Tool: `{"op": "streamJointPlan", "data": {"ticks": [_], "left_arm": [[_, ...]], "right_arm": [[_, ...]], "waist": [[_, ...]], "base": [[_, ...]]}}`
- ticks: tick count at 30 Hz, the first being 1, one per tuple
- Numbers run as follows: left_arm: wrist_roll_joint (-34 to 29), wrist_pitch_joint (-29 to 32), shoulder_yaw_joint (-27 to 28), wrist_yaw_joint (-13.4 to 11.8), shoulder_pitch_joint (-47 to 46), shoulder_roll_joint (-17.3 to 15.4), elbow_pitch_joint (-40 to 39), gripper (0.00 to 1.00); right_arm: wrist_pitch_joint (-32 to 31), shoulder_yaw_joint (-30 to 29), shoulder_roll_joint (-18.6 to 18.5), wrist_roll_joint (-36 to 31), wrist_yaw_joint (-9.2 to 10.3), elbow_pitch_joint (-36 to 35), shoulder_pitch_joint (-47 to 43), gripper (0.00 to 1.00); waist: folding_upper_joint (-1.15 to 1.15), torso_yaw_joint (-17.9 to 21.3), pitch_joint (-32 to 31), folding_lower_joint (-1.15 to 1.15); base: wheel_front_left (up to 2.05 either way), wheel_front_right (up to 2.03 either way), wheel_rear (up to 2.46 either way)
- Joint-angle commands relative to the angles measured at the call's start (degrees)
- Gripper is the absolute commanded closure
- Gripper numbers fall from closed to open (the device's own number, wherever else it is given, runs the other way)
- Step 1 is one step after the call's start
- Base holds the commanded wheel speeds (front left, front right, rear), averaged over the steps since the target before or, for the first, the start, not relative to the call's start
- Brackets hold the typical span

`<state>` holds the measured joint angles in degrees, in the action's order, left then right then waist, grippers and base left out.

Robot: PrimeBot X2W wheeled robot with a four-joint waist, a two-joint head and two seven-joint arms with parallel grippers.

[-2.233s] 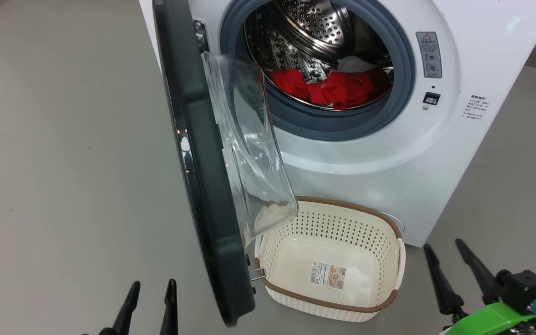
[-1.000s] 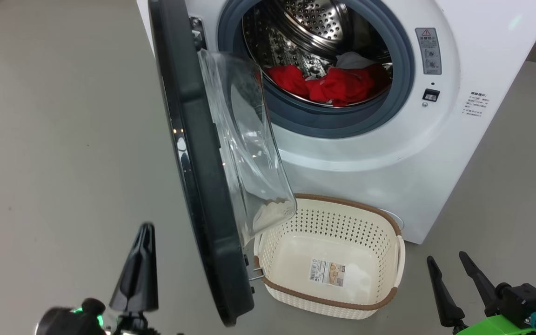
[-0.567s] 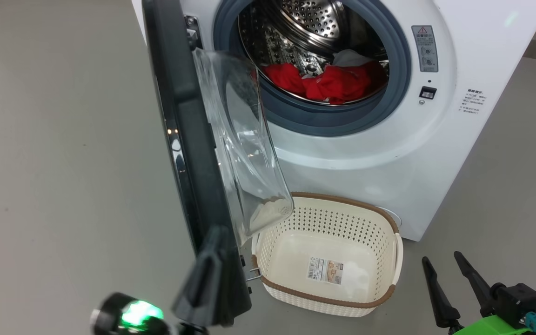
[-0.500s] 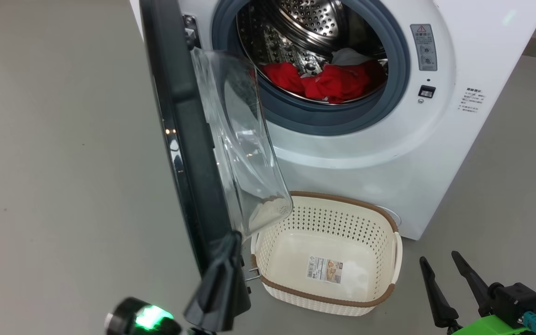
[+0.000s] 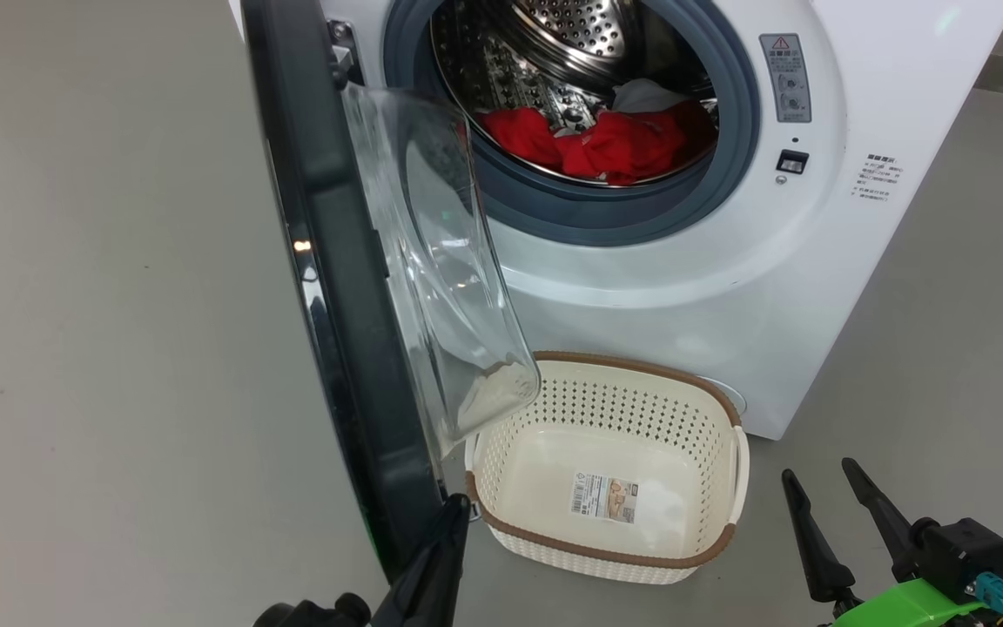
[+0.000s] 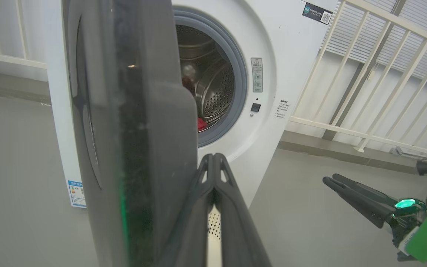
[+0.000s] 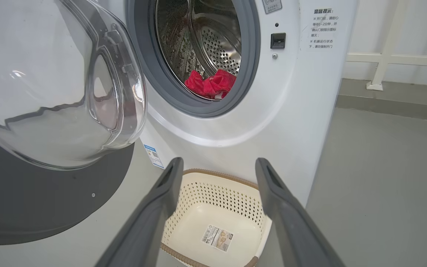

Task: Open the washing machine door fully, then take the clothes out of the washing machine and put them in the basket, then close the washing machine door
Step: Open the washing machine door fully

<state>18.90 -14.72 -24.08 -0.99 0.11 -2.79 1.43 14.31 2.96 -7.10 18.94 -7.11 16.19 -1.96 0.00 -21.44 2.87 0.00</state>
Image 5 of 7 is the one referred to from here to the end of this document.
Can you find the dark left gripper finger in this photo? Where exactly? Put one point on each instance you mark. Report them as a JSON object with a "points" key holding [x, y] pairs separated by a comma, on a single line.
{"points": [[432, 575]]}

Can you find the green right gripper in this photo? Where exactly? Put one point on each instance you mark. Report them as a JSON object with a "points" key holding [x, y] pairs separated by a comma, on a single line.
{"points": [[902, 610]]}

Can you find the black round glass washer door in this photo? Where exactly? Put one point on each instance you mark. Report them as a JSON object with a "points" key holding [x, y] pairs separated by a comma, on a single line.
{"points": [[345, 287]]}

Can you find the cream perforated laundry basket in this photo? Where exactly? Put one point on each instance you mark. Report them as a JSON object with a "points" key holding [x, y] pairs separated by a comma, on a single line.
{"points": [[615, 401]]}

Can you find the white front-load washing machine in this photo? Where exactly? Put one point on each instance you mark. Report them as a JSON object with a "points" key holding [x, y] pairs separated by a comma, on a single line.
{"points": [[693, 287]]}

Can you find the paper product label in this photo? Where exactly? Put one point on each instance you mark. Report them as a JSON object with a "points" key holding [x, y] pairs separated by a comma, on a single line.
{"points": [[604, 497]]}

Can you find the grey warning sticker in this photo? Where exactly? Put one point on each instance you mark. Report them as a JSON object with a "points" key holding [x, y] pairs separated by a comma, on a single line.
{"points": [[785, 78]]}

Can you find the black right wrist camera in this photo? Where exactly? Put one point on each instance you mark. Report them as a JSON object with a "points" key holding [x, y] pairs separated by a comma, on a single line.
{"points": [[963, 553]]}

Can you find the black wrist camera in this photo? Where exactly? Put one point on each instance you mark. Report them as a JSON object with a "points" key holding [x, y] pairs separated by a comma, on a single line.
{"points": [[310, 614], [963, 553]]}

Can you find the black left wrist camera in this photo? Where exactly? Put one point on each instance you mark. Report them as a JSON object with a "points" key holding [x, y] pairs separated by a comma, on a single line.
{"points": [[310, 614]]}

